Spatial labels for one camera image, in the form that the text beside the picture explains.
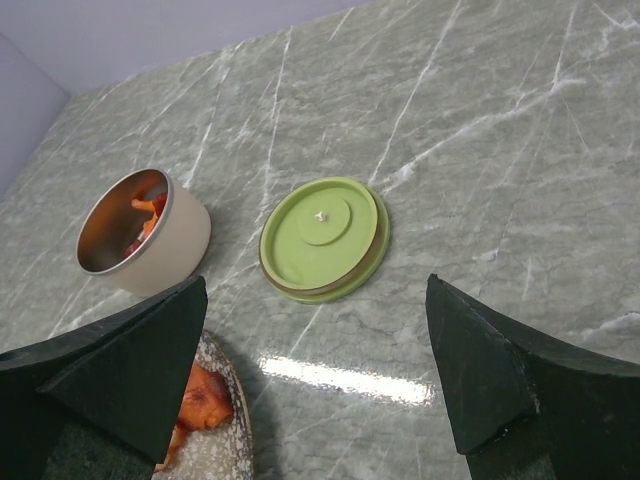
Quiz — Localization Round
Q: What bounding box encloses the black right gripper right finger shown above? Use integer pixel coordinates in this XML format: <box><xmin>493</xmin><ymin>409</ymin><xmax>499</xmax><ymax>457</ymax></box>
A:
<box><xmin>426</xmin><ymin>274</ymin><xmax>639</xmax><ymax>479</ymax></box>

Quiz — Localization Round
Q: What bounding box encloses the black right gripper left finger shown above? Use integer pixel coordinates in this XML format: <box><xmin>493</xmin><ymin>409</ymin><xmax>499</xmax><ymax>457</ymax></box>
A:
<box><xmin>1</xmin><ymin>276</ymin><xmax>208</xmax><ymax>479</ymax></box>

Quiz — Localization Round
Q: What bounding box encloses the red food piece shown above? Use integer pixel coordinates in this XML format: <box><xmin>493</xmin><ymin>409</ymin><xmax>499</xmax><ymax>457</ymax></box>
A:
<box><xmin>125</xmin><ymin>240</ymin><xmax>142</xmax><ymax>257</ymax></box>

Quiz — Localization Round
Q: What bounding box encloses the green round lid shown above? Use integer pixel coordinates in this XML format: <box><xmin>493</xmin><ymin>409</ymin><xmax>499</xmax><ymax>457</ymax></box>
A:
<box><xmin>259</xmin><ymin>177</ymin><xmax>391</xmax><ymax>304</ymax></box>

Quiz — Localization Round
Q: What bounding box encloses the orange shrimp piece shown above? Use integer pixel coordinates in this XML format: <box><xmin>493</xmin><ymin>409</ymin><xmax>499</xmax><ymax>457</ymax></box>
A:
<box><xmin>130</xmin><ymin>192</ymin><xmax>169</xmax><ymax>239</ymax></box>

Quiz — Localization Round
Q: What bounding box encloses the beige round lunch box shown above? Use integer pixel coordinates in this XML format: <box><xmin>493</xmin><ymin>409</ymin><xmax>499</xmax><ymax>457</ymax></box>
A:
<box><xmin>76</xmin><ymin>169</ymin><xmax>212</xmax><ymax>297</ymax></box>

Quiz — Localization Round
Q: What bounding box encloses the speckled grey plate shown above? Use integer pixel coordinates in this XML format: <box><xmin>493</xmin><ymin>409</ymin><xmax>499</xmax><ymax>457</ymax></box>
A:
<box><xmin>153</xmin><ymin>331</ymin><xmax>255</xmax><ymax>479</ymax></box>

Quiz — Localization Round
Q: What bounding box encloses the orange fried piece top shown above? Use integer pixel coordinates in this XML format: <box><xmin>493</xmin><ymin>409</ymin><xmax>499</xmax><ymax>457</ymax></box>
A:
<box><xmin>164</xmin><ymin>363</ymin><xmax>233</xmax><ymax>465</ymax></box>

